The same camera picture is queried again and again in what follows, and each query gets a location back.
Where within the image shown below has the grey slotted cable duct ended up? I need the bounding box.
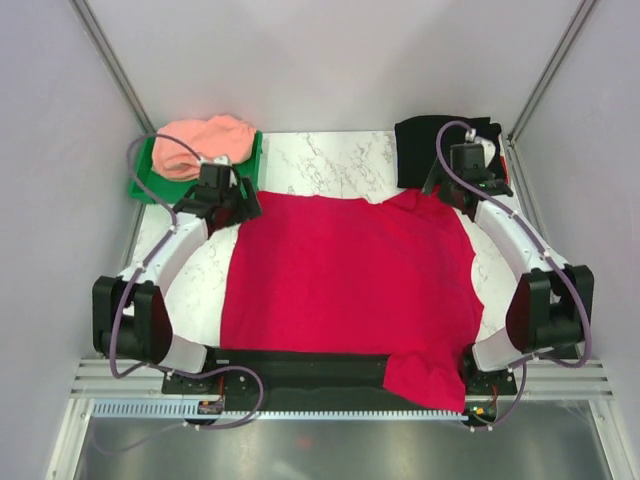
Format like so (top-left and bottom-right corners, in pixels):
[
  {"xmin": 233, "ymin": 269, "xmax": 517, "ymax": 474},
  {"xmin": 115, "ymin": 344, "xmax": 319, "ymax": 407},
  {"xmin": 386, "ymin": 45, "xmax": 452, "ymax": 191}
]
[{"xmin": 91, "ymin": 399, "xmax": 471, "ymax": 421}]

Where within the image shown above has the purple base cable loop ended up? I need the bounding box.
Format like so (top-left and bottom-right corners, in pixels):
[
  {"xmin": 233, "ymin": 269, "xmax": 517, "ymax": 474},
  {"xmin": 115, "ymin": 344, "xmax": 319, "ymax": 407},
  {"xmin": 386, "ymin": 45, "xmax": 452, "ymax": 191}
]
[{"xmin": 89, "ymin": 363, "xmax": 265, "ymax": 454}]

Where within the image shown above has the right aluminium frame post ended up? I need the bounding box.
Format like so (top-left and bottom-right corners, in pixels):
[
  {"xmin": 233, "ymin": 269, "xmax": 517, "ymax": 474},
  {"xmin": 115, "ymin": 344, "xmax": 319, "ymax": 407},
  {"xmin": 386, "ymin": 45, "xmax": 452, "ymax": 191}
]
[{"xmin": 507, "ymin": 0, "xmax": 599, "ymax": 145}]

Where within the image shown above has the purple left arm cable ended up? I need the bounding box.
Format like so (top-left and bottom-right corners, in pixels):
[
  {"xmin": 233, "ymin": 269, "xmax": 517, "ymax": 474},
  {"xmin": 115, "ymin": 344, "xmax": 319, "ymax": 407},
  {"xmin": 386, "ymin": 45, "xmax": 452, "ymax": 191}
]
[{"xmin": 108, "ymin": 133, "xmax": 206, "ymax": 381}]

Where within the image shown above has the aluminium frame post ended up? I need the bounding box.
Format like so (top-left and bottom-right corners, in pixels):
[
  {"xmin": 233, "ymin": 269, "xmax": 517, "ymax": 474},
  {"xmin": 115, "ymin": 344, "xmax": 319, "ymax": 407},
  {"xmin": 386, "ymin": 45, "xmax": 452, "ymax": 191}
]
[
  {"xmin": 507, "ymin": 0, "xmax": 599, "ymax": 145},
  {"xmin": 69, "ymin": 0, "xmax": 155, "ymax": 133}
]

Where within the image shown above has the green plastic tray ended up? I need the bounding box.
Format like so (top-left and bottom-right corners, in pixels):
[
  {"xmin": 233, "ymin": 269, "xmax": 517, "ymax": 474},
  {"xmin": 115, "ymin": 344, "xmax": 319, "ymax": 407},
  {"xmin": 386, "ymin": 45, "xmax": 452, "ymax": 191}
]
[{"xmin": 134, "ymin": 131, "xmax": 263, "ymax": 204}]

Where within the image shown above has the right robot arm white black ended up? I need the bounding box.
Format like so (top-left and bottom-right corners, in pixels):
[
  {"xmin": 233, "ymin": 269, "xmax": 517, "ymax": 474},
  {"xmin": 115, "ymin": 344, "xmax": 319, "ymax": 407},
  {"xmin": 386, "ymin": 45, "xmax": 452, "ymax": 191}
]
[{"xmin": 423, "ymin": 142, "xmax": 594, "ymax": 394}]

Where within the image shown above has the salmon pink t shirt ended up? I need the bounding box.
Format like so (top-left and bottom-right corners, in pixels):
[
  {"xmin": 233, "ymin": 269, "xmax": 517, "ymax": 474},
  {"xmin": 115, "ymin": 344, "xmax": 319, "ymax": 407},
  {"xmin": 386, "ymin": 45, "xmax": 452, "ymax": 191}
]
[{"xmin": 152, "ymin": 115, "xmax": 257, "ymax": 181}]

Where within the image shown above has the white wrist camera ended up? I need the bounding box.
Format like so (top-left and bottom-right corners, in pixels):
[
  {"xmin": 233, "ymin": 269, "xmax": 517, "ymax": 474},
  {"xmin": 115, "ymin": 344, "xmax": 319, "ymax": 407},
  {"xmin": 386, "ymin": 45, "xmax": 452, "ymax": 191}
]
[
  {"xmin": 465, "ymin": 129, "xmax": 500, "ymax": 166},
  {"xmin": 199, "ymin": 155, "xmax": 232, "ymax": 167}
]

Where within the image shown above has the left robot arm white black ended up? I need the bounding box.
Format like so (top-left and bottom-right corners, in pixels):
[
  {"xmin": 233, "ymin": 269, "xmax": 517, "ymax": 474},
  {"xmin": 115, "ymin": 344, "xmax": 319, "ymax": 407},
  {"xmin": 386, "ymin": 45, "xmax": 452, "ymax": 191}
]
[{"xmin": 92, "ymin": 163, "xmax": 262, "ymax": 393}]

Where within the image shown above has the crimson red t shirt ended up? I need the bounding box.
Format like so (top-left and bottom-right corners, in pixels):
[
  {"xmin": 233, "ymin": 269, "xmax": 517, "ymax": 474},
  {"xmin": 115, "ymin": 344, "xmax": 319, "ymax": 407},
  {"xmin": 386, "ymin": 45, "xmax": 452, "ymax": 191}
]
[{"xmin": 219, "ymin": 190, "xmax": 483, "ymax": 412}]

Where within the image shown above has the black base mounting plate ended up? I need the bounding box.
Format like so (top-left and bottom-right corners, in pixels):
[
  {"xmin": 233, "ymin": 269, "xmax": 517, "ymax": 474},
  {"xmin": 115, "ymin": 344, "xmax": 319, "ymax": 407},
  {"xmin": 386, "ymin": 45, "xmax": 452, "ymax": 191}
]
[{"xmin": 160, "ymin": 348, "xmax": 521, "ymax": 412}]

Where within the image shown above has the folded red t shirt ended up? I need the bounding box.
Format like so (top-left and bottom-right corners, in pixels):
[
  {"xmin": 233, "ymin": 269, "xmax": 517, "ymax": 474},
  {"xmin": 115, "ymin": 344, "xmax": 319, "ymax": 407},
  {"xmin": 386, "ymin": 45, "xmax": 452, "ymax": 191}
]
[{"xmin": 500, "ymin": 152, "xmax": 510, "ymax": 185}]

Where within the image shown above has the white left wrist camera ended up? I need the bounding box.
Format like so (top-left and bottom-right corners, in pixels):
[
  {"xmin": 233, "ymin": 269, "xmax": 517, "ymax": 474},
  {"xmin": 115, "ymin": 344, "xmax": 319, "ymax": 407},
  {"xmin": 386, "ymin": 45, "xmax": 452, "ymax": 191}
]
[{"xmin": 199, "ymin": 155, "xmax": 232, "ymax": 167}]

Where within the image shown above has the left aluminium frame post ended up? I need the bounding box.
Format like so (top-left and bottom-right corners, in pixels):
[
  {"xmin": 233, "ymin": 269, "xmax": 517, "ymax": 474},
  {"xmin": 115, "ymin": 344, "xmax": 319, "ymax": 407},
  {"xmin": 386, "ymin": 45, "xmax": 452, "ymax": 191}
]
[{"xmin": 69, "ymin": 0, "xmax": 155, "ymax": 133}]

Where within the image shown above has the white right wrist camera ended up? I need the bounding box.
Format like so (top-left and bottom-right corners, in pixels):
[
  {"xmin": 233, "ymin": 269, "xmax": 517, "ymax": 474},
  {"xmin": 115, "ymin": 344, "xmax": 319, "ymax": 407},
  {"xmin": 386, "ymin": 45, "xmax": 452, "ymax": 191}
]
[{"xmin": 465, "ymin": 129, "xmax": 500, "ymax": 166}]

